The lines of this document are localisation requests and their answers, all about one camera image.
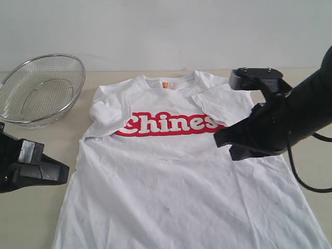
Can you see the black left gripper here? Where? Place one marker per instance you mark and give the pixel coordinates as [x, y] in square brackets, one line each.
[23, 164]

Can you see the white t-shirt red lettering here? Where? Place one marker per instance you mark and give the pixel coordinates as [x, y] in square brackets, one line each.
[149, 174]

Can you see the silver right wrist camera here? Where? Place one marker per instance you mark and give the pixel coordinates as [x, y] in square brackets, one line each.
[268, 81]

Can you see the metal wire mesh basket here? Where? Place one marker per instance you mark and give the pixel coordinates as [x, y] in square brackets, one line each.
[41, 90]

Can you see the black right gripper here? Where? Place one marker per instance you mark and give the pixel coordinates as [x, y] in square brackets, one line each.
[264, 133]

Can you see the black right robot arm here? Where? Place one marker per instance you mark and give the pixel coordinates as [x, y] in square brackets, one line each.
[314, 100]

